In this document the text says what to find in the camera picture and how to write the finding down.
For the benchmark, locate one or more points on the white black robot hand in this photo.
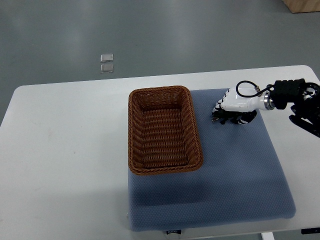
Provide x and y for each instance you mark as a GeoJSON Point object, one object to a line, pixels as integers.
{"type": "Point", "coordinates": [246, 100]}

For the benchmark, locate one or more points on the dark toy crocodile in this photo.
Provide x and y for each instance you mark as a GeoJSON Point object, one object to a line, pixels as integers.
{"type": "Point", "coordinates": [222, 116]}

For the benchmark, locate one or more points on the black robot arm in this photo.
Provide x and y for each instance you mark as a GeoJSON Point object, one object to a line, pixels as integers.
{"type": "Point", "coordinates": [305, 97]}

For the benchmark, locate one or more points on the brown wicker basket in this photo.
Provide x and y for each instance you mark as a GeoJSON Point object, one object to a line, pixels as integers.
{"type": "Point", "coordinates": [163, 135]}

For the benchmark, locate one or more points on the blue grey foam mat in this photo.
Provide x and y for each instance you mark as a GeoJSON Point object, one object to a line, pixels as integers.
{"type": "Point", "coordinates": [241, 179]}

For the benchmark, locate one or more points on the wooden box in corner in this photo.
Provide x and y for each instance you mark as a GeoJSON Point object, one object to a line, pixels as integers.
{"type": "Point", "coordinates": [302, 6]}

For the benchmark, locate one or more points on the upper floor socket cover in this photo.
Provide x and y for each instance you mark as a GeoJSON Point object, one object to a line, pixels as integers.
{"type": "Point", "coordinates": [106, 57]}

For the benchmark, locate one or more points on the black table control panel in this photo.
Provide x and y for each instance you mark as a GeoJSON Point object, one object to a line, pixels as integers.
{"type": "Point", "coordinates": [308, 231]}

